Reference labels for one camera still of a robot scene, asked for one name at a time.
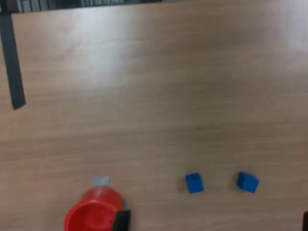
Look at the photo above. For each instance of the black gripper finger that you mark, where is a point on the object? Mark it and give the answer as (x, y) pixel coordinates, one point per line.
(123, 220)
(305, 222)

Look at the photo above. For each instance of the blue cube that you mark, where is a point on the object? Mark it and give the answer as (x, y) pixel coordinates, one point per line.
(247, 183)
(194, 184)

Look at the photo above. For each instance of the red plastic bin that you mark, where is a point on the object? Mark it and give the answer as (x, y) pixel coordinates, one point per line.
(91, 214)

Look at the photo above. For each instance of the blue tape piece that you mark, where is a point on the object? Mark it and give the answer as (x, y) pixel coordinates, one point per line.
(127, 205)
(101, 181)

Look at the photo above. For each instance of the black tape strip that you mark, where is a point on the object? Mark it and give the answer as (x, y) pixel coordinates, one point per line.
(13, 67)

